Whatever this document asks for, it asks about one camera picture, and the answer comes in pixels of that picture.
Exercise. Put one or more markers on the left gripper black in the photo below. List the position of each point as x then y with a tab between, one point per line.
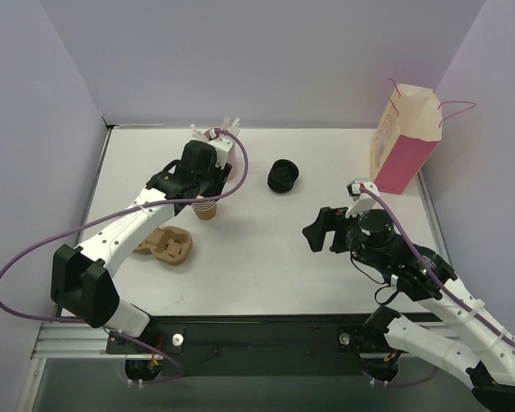
222	180

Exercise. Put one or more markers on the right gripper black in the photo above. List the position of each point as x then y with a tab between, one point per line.
337	232

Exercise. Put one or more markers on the stack of brown paper cups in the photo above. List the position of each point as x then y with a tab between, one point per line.
205	211

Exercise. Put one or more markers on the stack of black lids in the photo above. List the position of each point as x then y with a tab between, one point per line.
282	176

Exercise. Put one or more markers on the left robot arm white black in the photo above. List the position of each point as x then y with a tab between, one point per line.
81	278

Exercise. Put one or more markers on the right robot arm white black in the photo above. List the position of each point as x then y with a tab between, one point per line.
484	356

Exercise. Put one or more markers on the pink straw holder cup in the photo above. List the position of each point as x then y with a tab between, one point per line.
231	159

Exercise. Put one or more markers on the white wrapped straws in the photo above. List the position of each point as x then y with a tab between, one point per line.
230	124

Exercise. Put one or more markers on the brown pulp cup carriers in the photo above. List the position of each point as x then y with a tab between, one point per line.
169	245

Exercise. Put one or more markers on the pink cream paper gift bag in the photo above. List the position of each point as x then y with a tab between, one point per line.
409	130

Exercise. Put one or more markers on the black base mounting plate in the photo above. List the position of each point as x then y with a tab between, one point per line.
327	345

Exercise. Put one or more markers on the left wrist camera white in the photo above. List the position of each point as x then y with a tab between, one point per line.
222	148

